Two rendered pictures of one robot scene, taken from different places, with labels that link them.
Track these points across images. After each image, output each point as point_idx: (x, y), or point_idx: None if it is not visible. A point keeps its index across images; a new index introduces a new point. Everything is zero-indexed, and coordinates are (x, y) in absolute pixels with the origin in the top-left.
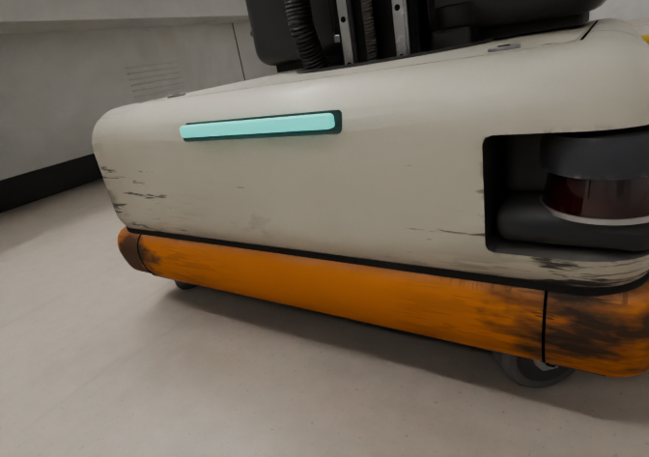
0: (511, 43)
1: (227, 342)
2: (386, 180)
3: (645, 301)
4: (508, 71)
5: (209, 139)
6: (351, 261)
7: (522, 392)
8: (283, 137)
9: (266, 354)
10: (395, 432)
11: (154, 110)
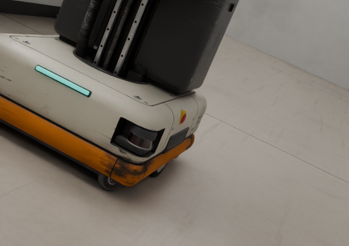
0: (144, 94)
1: (4, 143)
2: (94, 115)
3: (136, 167)
4: (132, 105)
5: (44, 74)
6: (71, 132)
7: (101, 189)
8: (71, 89)
9: (21, 153)
10: (63, 182)
11: (24, 50)
